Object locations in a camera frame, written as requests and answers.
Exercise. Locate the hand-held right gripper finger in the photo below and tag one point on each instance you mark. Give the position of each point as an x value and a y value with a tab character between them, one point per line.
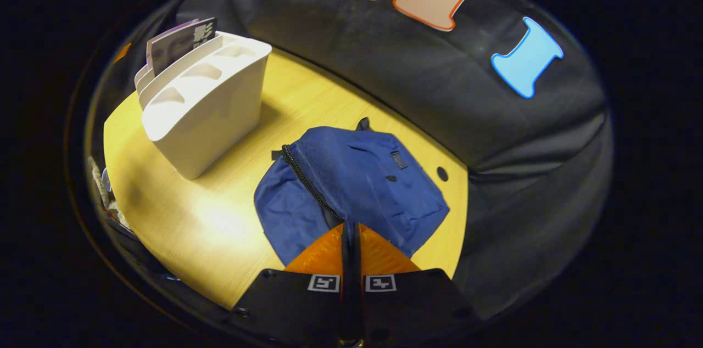
357	260
345	260

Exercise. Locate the white plastic bookshelf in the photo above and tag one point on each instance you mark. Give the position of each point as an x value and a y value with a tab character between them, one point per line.
208	117

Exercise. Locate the black portrait cover book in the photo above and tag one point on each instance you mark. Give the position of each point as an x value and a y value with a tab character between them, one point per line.
187	43

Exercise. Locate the black backdrop cloth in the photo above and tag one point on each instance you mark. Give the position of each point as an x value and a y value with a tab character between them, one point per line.
384	79

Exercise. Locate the pink book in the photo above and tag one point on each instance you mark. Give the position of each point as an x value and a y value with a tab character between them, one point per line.
159	35

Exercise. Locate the blue schoolbag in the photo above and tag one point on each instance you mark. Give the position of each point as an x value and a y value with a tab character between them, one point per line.
362	183

